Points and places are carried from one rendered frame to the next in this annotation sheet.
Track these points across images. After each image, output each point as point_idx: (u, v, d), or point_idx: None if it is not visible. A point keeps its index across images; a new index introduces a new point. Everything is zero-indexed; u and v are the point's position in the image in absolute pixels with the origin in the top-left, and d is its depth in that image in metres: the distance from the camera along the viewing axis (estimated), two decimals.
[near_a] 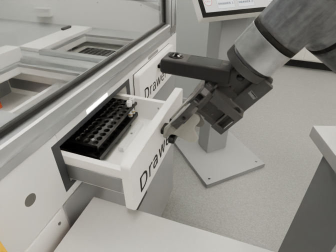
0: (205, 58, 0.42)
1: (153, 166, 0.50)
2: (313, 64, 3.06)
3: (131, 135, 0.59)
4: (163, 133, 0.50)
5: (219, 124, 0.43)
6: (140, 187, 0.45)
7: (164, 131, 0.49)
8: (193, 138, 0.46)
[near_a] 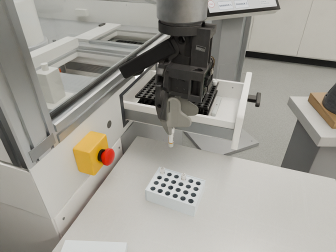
0: None
1: None
2: (305, 60, 3.34)
3: (217, 105, 0.81)
4: (249, 101, 0.72)
5: (195, 94, 0.41)
6: (240, 135, 0.68)
7: None
8: (187, 121, 0.45)
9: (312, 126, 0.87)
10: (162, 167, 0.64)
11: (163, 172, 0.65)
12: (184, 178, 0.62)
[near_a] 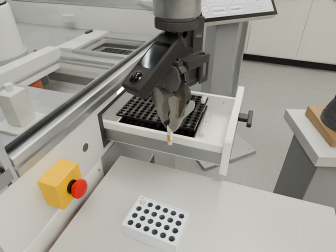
0: (147, 53, 0.41)
1: (232, 145, 0.66)
2: (305, 63, 3.28)
3: (206, 123, 0.75)
4: (240, 120, 0.66)
5: (199, 76, 0.47)
6: (229, 159, 0.62)
7: (170, 128, 0.50)
8: (193, 105, 0.50)
9: (310, 143, 0.81)
10: (142, 197, 0.57)
11: (143, 202, 0.59)
12: None
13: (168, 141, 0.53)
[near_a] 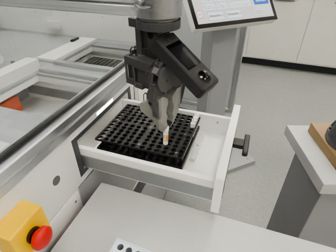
0: (178, 58, 0.39)
1: (226, 175, 0.58)
2: (305, 66, 3.19)
3: (198, 146, 0.67)
4: (235, 147, 0.58)
5: None
6: (222, 194, 0.53)
7: (170, 125, 0.51)
8: None
9: (313, 167, 0.73)
10: None
11: (164, 135, 0.52)
12: (192, 126, 0.65)
13: (190, 133, 0.67)
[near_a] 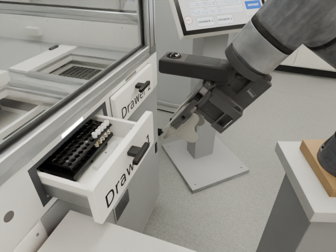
0: (203, 57, 0.42)
1: (121, 184, 0.57)
2: (303, 69, 3.13)
3: (105, 154, 0.66)
4: (129, 155, 0.57)
5: (219, 123, 0.43)
6: (107, 204, 0.52)
7: (164, 131, 0.49)
8: (193, 138, 0.46)
9: (304, 192, 0.67)
10: (94, 133, 0.62)
11: None
12: (96, 133, 0.64)
13: (98, 140, 0.66)
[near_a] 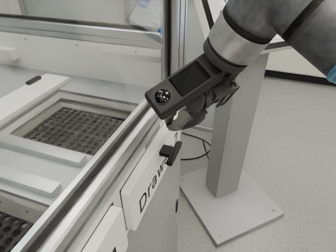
0: (183, 71, 0.37)
1: None
2: (327, 80, 2.81)
3: None
4: None
5: (219, 99, 0.46)
6: None
7: (167, 127, 0.51)
8: None
9: None
10: None
11: None
12: None
13: None
